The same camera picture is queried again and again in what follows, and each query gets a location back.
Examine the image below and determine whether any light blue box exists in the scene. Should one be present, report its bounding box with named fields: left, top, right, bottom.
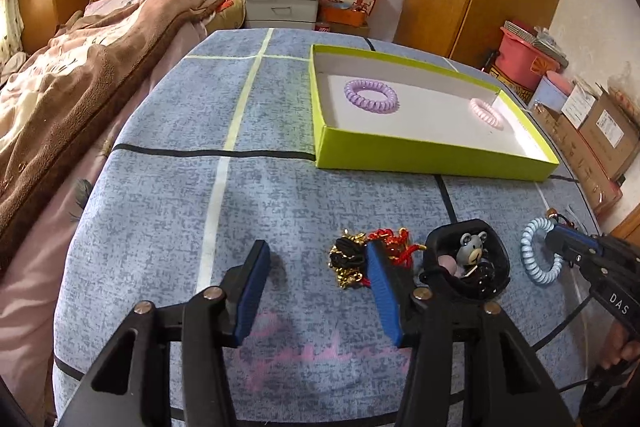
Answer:
left=532, top=74, right=573, bottom=112

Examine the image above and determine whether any blue patterned tablecloth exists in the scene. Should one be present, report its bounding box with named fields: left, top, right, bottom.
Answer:
left=52, top=28, right=601, bottom=427

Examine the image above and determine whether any black hair tie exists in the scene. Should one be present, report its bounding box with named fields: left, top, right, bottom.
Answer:
left=462, top=259, right=501, bottom=293

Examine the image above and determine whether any pink plastic bucket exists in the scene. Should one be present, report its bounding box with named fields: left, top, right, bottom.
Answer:
left=492, top=27, right=561, bottom=90

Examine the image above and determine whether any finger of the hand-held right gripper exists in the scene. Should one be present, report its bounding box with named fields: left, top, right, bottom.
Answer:
left=544, top=234, right=598, bottom=272
left=550, top=225, right=603, bottom=255

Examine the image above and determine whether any person's right hand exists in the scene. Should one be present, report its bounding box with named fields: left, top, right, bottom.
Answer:
left=600, top=323, right=640, bottom=370

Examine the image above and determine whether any pink ball hair tie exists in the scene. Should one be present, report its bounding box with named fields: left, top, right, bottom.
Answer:
left=437, top=255, right=466, bottom=278

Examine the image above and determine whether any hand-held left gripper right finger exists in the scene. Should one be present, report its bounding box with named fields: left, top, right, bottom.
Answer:
left=364, top=241, right=576, bottom=427

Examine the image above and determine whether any lime green cardboard box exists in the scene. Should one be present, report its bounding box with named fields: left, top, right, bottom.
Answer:
left=308, top=44, right=560, bottom=182

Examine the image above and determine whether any yellow mattress cover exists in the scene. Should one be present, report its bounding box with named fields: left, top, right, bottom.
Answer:
left=215, top=0, right=247, bottom=30

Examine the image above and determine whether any pink spiral hair tie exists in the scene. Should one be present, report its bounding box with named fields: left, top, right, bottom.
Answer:
left=469, top=98, right=506, bottom=134

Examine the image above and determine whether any purple spiral hair tie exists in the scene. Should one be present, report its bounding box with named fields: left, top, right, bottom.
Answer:
left=344, top=78, right=401, bottom=114

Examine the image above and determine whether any patterned paper bag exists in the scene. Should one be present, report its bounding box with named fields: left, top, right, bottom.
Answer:
left=502, top=21, right=568, bottom=68

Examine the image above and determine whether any small brown cardboard box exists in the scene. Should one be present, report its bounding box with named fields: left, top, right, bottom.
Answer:
left=327, top=23, right=371, bottom=36

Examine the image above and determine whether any brown fleece blanket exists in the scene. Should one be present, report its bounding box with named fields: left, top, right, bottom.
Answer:
left=0, top=0, right=221, bottom=268

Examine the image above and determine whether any light blue spiral hair tie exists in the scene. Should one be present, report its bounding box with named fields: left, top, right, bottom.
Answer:
left=520, top=217, right=566, bottom=289

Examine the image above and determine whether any beaded red string bracelet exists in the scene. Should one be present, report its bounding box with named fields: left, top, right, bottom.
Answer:
left=546, top=207, right=578, bottom=230

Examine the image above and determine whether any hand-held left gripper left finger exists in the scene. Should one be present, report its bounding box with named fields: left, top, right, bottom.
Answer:
left=57, top=239, right=273, bottom=427

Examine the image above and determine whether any orange box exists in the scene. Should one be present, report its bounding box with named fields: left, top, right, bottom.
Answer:
left=320, top=2, right=371, bottom=28

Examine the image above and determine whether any grey bear hair tie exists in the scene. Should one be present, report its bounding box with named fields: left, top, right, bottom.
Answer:
left=457, top=232, right=488, bottom=268

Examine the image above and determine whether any black and gold bracelet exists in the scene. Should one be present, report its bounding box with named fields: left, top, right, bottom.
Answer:
left=327, top=229, right=373, bottom=290

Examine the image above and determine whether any yellow patterned box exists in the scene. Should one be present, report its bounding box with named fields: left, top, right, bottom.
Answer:
left=487, top=62, right=536, bottom=102

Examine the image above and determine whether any white labelled box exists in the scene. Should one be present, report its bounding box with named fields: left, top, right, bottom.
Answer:
left=561, top=83, right=597, bottom=126

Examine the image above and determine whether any pink bed sheet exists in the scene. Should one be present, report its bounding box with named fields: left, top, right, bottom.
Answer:
left=0, top=127, right=116, bottom=408

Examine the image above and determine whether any patterned curtain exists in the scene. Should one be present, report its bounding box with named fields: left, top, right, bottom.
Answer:
left=0, top=0, right=25, bottom=58

